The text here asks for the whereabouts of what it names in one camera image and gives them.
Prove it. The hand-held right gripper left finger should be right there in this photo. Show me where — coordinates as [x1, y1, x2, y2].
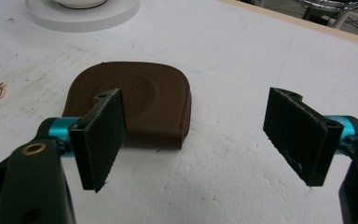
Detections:
[35, 88, 128, 194]

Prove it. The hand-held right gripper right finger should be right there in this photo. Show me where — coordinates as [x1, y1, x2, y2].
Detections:
[262, 87, 358, 188]

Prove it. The brown leather pouch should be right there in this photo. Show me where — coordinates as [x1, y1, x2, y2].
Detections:
[62, 61, 193, 150]

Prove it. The white round foam base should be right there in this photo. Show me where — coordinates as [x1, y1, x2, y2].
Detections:
[26, 0, 141, 33]

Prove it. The white bowl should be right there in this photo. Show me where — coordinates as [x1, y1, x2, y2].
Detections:
[51, 0, 109, 10]

